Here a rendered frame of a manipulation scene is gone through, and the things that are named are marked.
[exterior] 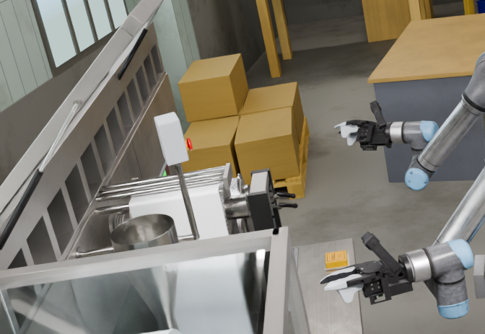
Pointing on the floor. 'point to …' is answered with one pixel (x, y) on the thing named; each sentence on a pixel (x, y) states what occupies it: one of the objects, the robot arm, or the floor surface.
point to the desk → (432, 89)
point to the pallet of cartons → (244, 124)
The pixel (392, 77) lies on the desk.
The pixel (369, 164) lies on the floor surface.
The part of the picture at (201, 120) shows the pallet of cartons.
